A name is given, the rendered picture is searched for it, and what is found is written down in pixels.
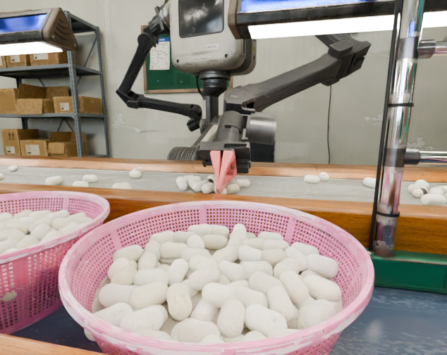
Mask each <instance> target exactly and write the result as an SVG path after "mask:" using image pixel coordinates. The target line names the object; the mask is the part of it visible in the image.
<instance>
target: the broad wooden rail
mask: <svg viewBox="0 0 447 355"><path fill-rule="evenodd" d="M0 166H17V167H31V168H67V169H86V170H122V171H132V170H133V169H134V168H139V167H141V168H143V172H160V173H197V174H214V169H213V166H206V168H205V167H204V166H203V164H202V161H189V160H165V159H139V158H89V157H63V156H12V155H0ZM322 172H325V173H327V174H328V175H329V179H345V180H364V179H365V178H374V179H376V172H377V166H371V165H344V164H318V163H267V162H251V168H249V173H247V174H242V173H237V175H252V176H271V177H290V178H304V177H305V176H306V175H317V176H319V174H320V173H322ZM417 180H424V181H425V182H437V183H447V167H421V166H405V167H404V173H403V182H416V181H417Z"/></svg>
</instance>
